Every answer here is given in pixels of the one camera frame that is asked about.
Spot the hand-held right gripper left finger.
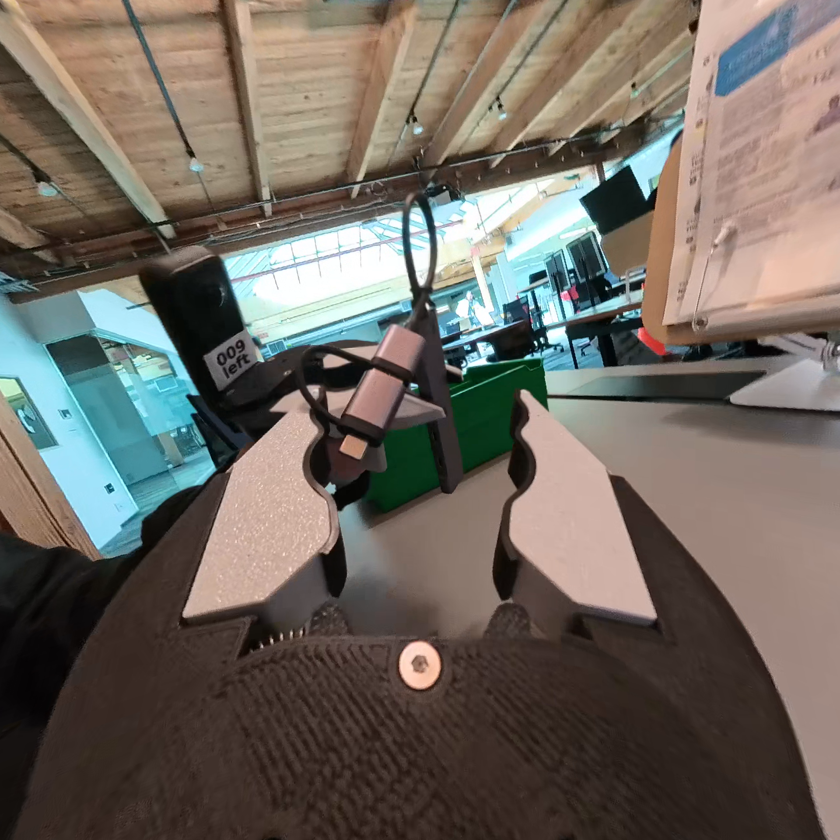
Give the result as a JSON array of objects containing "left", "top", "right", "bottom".
[{"left": 180, "top": 392, "right": 349, "bottom": 624}]

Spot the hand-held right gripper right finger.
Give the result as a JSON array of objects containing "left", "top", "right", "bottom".
[{"left": 492, "top": 389, "right": 658, "bottom": 624}]

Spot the grey USB hub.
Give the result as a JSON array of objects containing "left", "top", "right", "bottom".
[{"left": 298, "top": 192, "right": 468, "bottom": 496}]

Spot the green plastic bin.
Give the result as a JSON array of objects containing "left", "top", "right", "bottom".
[{"left": 357, "top": 357, "right": 549, "bottom": 513}]

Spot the person's left forearm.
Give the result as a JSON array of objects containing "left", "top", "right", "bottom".
[{"left": 0, "top": 472, "right": 221, "bottom": 729}]

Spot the grey desk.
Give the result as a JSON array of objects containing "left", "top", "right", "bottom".
[{"left": 335, "top": 354, "right": 840, "bottom": 775}]

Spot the black desk grommet strip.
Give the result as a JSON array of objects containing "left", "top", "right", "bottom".
[{"left": 548, "top": 371, "right": 765, "bottom": 403}]

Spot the black tall panel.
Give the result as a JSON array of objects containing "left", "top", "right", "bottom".
[{"left": 579, "top": 165, "right": 657, "bottom": 235}]

